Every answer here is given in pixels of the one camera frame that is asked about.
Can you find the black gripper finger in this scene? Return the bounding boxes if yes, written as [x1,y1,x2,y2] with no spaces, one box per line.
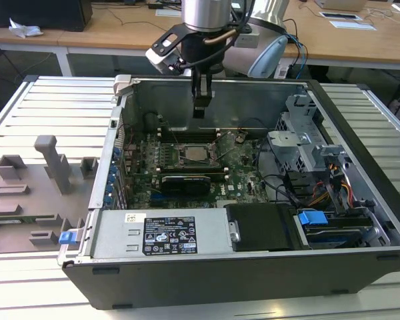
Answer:
[193,75,215,120]
[191,66,201,99]

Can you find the metal socket cover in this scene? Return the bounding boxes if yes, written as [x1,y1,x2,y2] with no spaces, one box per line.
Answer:
[213,131,241,159]

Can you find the silver CPU plate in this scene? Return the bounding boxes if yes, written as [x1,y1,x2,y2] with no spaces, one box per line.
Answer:
[183,146,206,161]

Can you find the black RAM slot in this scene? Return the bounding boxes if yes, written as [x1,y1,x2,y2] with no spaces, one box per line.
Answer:
[155,165,228,169]
[155,169,229,175]
[157,131,221,135]
[157,137,221,143]
[155,172,230,177]
[155,167,229,172]
[157,134,221,139]
[157,127,221,132]

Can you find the CPU socket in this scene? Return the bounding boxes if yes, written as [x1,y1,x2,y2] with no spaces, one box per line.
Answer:
[173,143,221,167]

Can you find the blue expansion slot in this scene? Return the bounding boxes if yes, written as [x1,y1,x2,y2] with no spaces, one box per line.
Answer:
[149,194,176,204]

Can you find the black round chassis speaker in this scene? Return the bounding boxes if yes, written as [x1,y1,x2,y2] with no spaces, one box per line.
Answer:
[143,112,158,133]

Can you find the green motherboard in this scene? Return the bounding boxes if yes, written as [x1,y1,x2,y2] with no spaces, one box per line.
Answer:
[123,131,271,209]

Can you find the black graphics card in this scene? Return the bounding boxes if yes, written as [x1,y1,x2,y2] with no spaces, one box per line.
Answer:
[161,175,211,197]

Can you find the wooden desk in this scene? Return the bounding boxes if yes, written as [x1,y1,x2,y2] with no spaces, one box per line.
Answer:
[0,0,400,73]

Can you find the grey metal drive cage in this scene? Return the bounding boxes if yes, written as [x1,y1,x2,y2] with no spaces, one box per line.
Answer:
[266,95,351,174]

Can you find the black plastic shroud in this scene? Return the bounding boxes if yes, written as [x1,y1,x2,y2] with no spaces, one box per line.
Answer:
[223,203,304,253]

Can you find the white sheet with dark strip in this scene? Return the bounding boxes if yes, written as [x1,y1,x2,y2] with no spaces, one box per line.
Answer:
[319,11,363,21]

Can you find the beige flat box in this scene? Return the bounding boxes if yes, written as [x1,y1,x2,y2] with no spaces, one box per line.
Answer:
[315,0,367,11]

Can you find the silver power supply unit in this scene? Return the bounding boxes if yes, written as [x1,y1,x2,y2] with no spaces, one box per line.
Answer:
[89,209,236,259]

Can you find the pale blue sheet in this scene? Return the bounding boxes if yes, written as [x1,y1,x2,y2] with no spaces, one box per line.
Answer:
[329,20,377,31]

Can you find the hard disk in blue carrier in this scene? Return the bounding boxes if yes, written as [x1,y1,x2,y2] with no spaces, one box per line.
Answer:
[298,209,374,249]

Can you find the black box on desk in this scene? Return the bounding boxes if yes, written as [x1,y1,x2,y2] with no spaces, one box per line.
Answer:
[0,0,93,33]

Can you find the open black PC case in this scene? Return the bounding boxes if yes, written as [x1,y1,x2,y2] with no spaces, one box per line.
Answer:
[56,75,400,309]

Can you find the crumpled white paper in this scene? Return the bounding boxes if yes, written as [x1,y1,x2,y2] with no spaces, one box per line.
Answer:
[8,17,44,38]

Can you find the blue case latch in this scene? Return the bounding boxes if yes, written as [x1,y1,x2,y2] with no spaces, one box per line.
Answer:
[58,231,83,247]

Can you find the grey parts rack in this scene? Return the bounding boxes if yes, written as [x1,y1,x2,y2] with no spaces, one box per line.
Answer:
[0,135,99,256]

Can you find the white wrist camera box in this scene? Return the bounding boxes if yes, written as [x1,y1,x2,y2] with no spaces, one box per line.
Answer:
[145,25,184,76]

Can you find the blue cable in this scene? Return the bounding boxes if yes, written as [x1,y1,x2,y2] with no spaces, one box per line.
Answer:
[286,33,310,80]

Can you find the yellow red wire bundle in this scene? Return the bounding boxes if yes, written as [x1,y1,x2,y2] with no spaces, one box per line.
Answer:
[308,179,354,209]

